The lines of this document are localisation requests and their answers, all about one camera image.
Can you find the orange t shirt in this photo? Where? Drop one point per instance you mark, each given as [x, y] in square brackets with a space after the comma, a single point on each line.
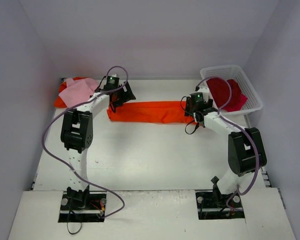
[155, 112]
[59, 103]

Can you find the red t shirt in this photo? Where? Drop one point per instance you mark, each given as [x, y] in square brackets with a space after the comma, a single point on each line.
[220, 92]

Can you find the orange folded t shirt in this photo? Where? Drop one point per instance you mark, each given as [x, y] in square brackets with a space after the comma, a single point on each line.
[59, 103]

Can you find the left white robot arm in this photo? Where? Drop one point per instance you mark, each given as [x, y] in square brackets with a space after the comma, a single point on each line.
[77, 130]

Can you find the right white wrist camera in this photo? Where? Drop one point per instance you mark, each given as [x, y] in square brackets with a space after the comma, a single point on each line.
[204, 90]

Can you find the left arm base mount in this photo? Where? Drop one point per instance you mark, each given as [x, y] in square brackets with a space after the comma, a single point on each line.
[93, 212]

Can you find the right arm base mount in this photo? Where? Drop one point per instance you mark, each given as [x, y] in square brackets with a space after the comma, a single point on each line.
[211, 204]

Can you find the pink folded t shirt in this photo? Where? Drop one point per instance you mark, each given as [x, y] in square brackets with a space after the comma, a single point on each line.
[78, 91]

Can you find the white plastic basket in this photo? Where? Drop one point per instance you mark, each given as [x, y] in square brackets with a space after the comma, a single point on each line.
[235, 72]

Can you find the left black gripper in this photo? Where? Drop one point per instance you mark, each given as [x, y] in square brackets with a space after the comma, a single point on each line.
[125, 93]

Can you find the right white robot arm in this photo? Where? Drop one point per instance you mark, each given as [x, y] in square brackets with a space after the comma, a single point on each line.
[245, 149]

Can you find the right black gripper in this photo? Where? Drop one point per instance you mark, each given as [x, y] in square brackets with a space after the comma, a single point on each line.
[190, 111]

